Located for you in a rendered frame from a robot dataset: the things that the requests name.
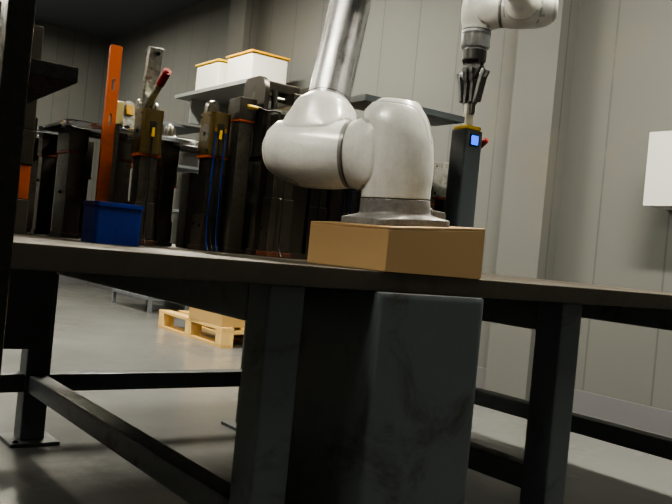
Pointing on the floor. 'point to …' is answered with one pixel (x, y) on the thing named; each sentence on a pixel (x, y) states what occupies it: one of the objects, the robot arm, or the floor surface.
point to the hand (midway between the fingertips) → (468, 115)
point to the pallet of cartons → (196, 321)
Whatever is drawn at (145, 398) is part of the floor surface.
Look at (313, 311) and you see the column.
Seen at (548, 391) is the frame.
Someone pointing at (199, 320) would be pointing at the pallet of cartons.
